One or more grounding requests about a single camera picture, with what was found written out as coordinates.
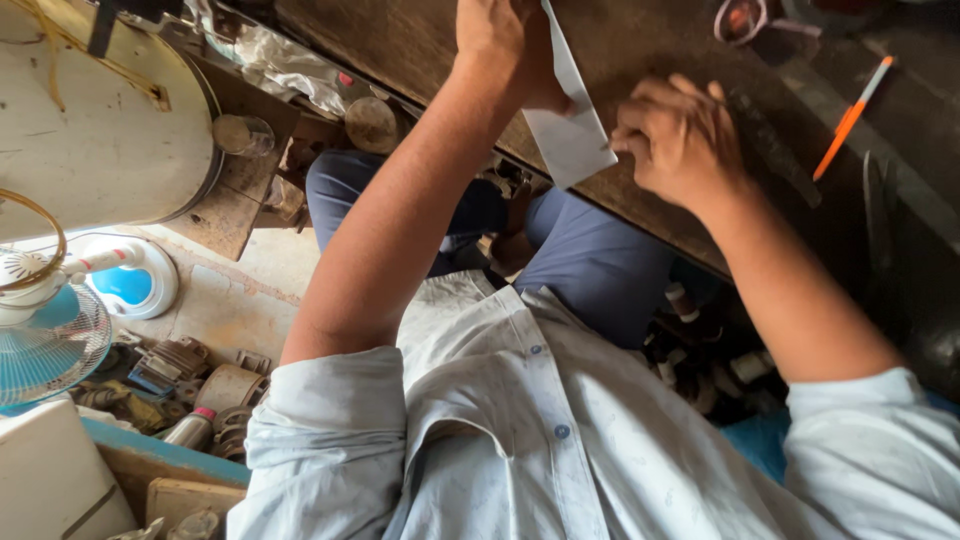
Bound person's left hand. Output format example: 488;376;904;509
455;0;577;116

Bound person's right hand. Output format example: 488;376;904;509
609;72;753;220

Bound white paper sheet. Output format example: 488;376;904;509
521;0;620;190

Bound pink-rimmed round container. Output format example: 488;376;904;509
713;0;771;46

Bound dark flat metal file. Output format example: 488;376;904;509
729;90;824;210

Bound person's blue trousers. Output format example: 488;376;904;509
305;148;676;351

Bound orange and white pen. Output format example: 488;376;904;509
812;55;897;183

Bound dark metal scissors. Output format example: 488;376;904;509
861;150;897;275

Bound heap of parts under table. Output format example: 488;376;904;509
642;280;790;426

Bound round rusty metal lid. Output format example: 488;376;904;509
344;96;399;156

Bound person's pale blue shirt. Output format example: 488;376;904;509
226;270;960;540

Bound blue cloth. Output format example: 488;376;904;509
718;407;793;486

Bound crumpled white plastic bag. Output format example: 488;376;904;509
234;24;348;115

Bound clear glass jar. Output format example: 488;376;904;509
211;114;277;159

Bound worn wooden stool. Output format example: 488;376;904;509
159;54;303;263

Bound heap of rusty metal parts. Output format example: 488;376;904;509
69;335;273;463

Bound large cream metal drum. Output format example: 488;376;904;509
0;0;225;244

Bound metal canister with red band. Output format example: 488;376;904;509
162;406;219;453

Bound blue-edged wooden crate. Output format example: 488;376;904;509
79;416;252;540

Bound blue and white table fan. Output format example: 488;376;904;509
0;237;180;411

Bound white plastic box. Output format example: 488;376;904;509
0;397;141;540

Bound yellow rubber hose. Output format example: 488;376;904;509
0;187;70;294

